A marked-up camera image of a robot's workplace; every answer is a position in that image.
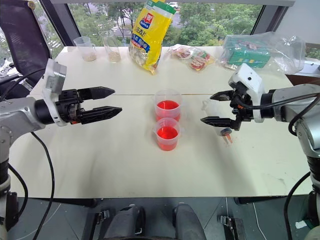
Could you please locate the dark window frame pillar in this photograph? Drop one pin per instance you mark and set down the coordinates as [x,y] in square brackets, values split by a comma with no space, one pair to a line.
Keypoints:
[60,22]
[271,15]

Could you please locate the dark rounded shape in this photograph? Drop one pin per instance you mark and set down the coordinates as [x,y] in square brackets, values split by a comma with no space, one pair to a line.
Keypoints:
[188,222]

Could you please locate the green box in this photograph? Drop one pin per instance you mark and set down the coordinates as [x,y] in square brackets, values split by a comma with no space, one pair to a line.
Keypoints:
[250,56]

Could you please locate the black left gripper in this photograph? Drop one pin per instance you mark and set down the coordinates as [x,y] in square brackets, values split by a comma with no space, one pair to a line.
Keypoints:
[68,105]

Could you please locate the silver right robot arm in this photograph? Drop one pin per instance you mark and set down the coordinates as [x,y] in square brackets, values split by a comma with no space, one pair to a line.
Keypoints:
[287,100]

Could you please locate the cup with red liquid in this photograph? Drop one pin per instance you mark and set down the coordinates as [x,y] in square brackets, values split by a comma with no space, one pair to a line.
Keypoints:
[168,106]
[167,136]

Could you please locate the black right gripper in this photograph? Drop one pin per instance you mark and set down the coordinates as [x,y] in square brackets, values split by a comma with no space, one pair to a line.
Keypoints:
[243,100]

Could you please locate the black table frame bar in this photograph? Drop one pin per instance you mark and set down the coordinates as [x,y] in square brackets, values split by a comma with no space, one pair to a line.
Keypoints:
[75,202]
[260,200]

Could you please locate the yellow snack bag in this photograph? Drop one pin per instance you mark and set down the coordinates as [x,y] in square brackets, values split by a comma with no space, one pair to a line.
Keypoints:
[150,42]

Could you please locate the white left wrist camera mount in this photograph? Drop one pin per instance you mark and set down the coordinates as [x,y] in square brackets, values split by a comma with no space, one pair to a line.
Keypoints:
[55,77]

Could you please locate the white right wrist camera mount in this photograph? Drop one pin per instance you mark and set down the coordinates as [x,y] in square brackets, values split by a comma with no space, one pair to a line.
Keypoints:
[250,77]

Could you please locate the metal floor bracket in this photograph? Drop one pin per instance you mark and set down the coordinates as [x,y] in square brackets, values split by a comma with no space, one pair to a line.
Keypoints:
[232,226]
[103,216]

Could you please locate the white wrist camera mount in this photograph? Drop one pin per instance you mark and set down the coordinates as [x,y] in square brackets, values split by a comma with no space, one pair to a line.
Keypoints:
[55,77]
[250,77]

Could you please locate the clear plastic bag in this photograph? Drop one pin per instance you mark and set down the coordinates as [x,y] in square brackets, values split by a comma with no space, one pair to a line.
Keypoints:
[285,52]

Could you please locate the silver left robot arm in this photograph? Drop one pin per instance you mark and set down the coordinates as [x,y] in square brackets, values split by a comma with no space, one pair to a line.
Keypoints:
[17,112]

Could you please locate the measuring cup with grains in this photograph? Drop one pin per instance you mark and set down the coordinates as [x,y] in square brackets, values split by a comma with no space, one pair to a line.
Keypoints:
[87,50]

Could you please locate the brown wooden side table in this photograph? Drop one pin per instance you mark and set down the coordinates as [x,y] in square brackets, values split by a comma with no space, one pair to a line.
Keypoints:
[303,79]

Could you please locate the black mesh office chair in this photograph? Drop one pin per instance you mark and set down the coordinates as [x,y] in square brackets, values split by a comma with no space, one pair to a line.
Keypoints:
[22,37]

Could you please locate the red snack packets bag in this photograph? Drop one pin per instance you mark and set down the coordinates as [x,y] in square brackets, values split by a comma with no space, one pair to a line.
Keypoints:
[197,58]

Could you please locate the tall glass with grains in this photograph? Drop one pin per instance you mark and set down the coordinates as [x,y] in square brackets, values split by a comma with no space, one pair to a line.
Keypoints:
[113,51]

